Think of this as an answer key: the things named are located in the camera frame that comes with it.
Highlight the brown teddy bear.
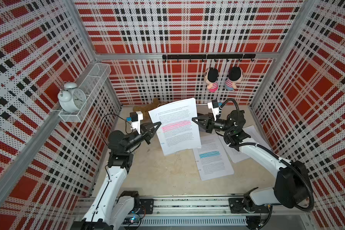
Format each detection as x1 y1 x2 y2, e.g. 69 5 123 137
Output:
133 98 163 121

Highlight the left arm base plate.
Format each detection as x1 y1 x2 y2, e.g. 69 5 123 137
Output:
135 198 154 216

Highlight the aluminium front rail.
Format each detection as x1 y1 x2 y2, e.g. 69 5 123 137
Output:
128 194 316 230

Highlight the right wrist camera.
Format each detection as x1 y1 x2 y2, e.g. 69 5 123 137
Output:
208 99 222 121

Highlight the document with yellow highlight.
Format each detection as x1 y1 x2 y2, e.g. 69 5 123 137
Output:
218 126 275 164

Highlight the white alarm clock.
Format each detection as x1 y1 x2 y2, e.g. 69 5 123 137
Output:
57 82 87 113

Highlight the black hook rail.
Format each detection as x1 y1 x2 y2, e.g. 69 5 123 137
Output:
162 54 256 60

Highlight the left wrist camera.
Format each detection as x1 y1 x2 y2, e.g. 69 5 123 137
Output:
126 111 143 134

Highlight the doll with blue trousers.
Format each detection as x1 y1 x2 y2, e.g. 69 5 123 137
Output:
225 67 243 91

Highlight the document with pink highlight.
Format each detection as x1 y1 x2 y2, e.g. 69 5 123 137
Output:
149 98 201 156

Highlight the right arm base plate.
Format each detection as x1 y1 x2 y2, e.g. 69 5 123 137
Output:
229 197 269 214

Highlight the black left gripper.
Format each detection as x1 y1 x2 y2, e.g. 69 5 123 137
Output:
123 121 160 152

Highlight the doll with pink striped shirt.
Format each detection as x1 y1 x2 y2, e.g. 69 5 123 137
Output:
204 68 219 93

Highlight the document with blue highlight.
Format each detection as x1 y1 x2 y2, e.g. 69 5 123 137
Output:
193 135 234 181

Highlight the white wire mesh shelf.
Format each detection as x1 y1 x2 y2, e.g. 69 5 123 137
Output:
58 63 111 123

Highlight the green circuit board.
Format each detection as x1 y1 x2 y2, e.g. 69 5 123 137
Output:
123 215 141 226

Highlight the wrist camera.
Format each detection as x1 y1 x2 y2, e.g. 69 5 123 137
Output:
208 99 222 121
126 111 143 134

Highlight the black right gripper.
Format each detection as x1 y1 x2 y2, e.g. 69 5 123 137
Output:
194 113 235 134

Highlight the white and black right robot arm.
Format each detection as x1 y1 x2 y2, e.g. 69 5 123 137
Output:
192 110 315 212

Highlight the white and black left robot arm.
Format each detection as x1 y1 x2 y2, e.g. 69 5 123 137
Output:
71 122 161 230

